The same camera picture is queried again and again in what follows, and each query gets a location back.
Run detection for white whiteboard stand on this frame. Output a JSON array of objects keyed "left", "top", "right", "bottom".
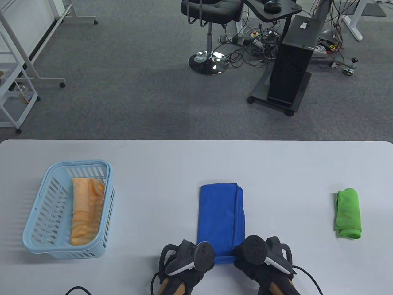
[{"left": 0, "top": 0, "right": 99, "bottom": 89}]

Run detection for green rectangular towel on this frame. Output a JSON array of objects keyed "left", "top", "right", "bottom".
[{"left": 334, "top": 188, "right": 362, "bottom": 239}]

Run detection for tangled coloured wires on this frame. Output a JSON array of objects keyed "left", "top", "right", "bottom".
[{"left": 302, "top": 0, "right": 349, "bottom": 54}]

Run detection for person's right hand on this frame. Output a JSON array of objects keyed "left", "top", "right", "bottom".
[{"left": 232, "top": 235, "right": 297, "bottom": 295}]

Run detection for light blue plastic basket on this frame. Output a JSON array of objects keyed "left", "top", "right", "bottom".
[{"left": 21, "top": 159, "right": 115, "bottom": 258}]

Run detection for dark floor mat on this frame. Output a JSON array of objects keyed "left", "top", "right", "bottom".
[{"left": 360, "top": 1, "right": 387, "bottom": 18}]

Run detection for orange towel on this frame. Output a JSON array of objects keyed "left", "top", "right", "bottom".
[{"left": 71, "top": 177, "right": 106, "bottom": 246}]

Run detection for black office chair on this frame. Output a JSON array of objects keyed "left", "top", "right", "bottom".
[{"left": 181, "top": 0, "right": 243, "bottom": 76}]

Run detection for person's left hand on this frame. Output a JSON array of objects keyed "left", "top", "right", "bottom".
[{"left": 158, "top": 240, "right": 216, "bottom": 295}]

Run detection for black round controller white handle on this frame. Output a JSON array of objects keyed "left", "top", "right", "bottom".
[
  {"left": 166, "top": 241, "right": 215, "bottom": 276},
  {"left": 243, "top": 235, "right": 294, "bottom": 274}
]

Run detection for black rolling desk stand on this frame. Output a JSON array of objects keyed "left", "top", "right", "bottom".
[{"left": 243, "top": 0, "right": 312, "bottom": 116}]

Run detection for person's right forearm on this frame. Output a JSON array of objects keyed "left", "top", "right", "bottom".
[{"left": 269, "top": 277, "right": 297, "bottom": 295}]

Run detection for small metal stand black knob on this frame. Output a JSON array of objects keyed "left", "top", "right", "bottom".
[{"left": 330, "top": 57, "right": 359, "bottom": 76}]

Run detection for white desk leg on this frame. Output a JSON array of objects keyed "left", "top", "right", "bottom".
[{"left": 341, "top": 0, "right": 369, "bottom": 41}]

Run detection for black glove cable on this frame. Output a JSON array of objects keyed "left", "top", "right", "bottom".
[
  {"left": 293, "top": 266, "right": 323, "bottom": 295},
  {"left": 150, "top": 244, "right": 175, "bottom": 295}
]

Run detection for white power strip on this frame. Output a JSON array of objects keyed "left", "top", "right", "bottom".
[{"left": 219, "top": 34, "right": 246, "bottom": 46}]

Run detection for white wheeled rack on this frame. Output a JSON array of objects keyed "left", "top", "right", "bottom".
[{"left": 0, "top": 29, "right": 41, "bottom": 134}]

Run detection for person's left forearm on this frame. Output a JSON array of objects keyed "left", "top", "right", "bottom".
[{"left": 160, "top": 277, "right": 186, "bottom": 295}]

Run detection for black computer tower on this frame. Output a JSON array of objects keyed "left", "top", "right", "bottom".
[{"left": 267, "top": 15, "right": 323, "bottom": 108}]

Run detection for black desk column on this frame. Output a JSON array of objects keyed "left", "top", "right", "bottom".
[{"left": 309, "top": 0, "right": 333, "bottom": 34}]

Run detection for blue towel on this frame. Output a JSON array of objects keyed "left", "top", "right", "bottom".
[{"left": 196, "top": 183, "right": 246, "bottom": 265}]

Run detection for tangled black floor cables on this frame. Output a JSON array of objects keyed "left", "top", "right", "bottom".
[{"left": 219, "top": 18, "right": 281, "bottom": 69}]

